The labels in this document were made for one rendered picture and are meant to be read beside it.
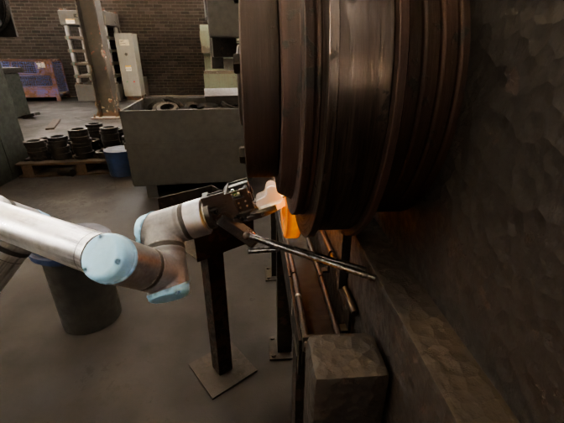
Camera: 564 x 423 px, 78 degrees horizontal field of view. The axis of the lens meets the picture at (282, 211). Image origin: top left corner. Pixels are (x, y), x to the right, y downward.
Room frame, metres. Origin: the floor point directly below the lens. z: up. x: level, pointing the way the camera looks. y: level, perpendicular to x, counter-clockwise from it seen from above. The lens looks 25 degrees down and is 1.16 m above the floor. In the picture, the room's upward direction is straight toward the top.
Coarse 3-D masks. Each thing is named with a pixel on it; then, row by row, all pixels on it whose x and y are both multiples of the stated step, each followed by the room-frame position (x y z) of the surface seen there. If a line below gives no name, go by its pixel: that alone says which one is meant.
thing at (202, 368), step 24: (192, 192) 1.15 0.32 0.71; (192, 240) 1.01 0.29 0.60; (216, 240) 0.91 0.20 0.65; (216, 264) 1.00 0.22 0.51; (216, 288) 0.99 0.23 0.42; (216, 312) 0.98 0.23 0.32; (216, 336) 0.98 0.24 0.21; (216, 360) 0.99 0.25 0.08; (240, 360) 1.05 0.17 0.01; (216, 384) 0.94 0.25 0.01
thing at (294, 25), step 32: (288, 0) 0.44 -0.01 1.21; (320, 0) 0.40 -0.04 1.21; (288, 32) 0.42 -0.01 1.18; (320, 32) 0.39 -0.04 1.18; (288, 64) 0.41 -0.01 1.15; (320, 64) 0.38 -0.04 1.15; (288, 96) 0.41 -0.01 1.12; (320, 96) 0.38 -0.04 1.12; (288, 128) 0.41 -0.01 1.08; (288, 160) 0.42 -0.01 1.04; (288, 192) 0.47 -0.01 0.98
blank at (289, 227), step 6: (282, 210) 0.80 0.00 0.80; (288, 210) 0.70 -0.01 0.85; (282, 216) 0.79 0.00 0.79; (288, 216) 0.70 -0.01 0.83; (294, 216) 0.70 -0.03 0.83; (282, 222) 0.79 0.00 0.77; (288, 222) 0.70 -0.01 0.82; (294, 222) 0.70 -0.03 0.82; (282, 228) 0.78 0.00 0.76; (288, 228) 0.70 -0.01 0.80; (294, 228) 0.70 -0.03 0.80; (288, 234) 0.71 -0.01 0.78; (294, 234) 0.71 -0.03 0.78
